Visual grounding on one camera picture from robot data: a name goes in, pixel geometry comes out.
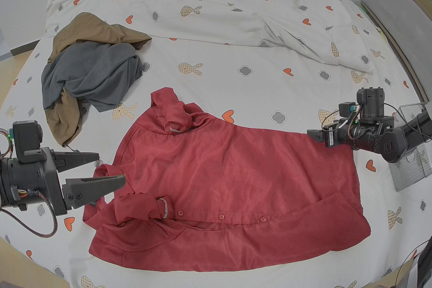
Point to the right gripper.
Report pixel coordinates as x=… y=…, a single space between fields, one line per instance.
x=341 y=135

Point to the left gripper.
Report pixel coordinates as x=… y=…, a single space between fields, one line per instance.
x=30 y=178

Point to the red shirt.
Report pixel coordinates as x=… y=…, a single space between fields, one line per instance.
x=236 y=178

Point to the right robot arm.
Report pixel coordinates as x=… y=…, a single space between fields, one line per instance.
x=391 y=141

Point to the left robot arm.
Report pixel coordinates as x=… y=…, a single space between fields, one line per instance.
x=43 y=235

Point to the bed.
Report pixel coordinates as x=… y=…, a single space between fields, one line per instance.
x=236 y=84

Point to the clear plastic box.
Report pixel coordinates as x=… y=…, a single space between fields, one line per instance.
x=408 y=172

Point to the grey garment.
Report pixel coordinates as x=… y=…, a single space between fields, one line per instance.
x=98 y=74

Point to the brown garment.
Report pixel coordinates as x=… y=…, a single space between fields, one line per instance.
x=91 y=26

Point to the white printed quilt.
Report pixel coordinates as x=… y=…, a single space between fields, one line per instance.
x=219 y=20

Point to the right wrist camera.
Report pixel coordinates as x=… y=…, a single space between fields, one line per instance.
x=346 y=109

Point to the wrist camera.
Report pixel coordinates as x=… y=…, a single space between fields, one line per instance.
x=27 y=138
x=346 y=109

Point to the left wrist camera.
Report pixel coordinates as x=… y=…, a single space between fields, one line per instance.
x=27 y=138

